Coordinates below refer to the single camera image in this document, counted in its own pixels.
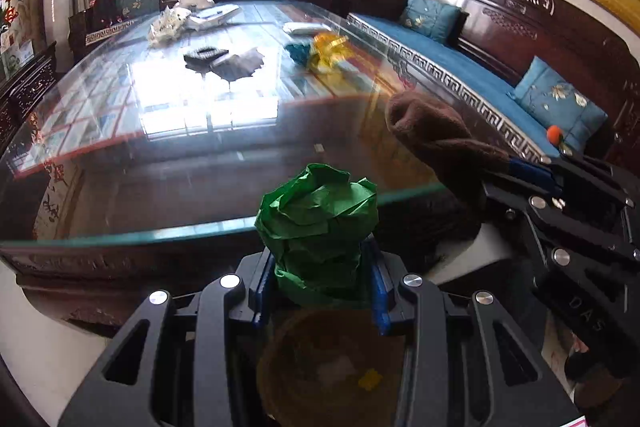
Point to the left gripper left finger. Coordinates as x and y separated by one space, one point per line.
259 288

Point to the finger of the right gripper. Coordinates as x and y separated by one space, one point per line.
534 174

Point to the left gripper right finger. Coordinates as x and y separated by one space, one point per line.
379 288

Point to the green paper ball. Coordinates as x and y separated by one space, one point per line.
314 226

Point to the brown fuzzy sock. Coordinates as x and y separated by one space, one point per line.
436 134

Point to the yellow paper trash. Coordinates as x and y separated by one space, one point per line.
370 380

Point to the black foam square frame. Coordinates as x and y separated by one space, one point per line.
202 59

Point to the teal paper ball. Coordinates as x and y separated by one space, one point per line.
299 52

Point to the beige plastic trash bin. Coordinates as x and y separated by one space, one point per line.
309 371

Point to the person's right hand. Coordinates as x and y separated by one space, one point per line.
592 382

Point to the orange ball toy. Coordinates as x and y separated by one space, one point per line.
555 135

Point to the blue cushion near end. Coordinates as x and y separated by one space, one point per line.
553 101

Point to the blue cushion end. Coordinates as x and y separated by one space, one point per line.
553 101
432 18

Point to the carved wooden long sofa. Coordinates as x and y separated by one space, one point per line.
504 36

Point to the blue sofa seat pad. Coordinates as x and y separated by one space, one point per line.
468 82

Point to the dark carved wooden table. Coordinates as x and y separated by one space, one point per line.
135 172

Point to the blue cushion far end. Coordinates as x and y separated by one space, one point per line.
432 18

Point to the yellow crumpled wrapper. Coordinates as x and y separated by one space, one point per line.
327 51

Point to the flat white plastic packet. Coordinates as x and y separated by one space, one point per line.
298 29

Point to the white and blue package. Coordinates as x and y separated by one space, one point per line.
213 17

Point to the white crumpled plastic bag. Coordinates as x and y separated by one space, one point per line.
168 26

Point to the teal cushion left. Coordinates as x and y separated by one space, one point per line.
129 9

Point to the dark wooden tv cabinet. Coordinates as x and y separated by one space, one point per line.
24 90

